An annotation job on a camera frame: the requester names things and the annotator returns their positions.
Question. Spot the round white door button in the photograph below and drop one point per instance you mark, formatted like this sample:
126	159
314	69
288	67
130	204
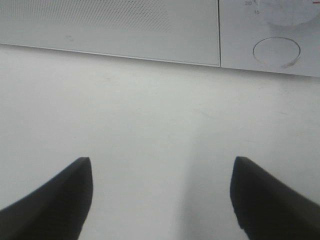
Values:
280	52

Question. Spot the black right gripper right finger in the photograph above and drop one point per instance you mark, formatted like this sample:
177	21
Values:
267	209

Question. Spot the white timer knob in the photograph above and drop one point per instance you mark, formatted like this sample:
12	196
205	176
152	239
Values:
289	13

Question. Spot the white microwave oven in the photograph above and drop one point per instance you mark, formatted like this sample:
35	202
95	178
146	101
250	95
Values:
280	36

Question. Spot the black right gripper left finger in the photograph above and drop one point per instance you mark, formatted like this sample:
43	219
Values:
57	210

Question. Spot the white microwave door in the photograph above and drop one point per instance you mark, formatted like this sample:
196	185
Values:
182	31

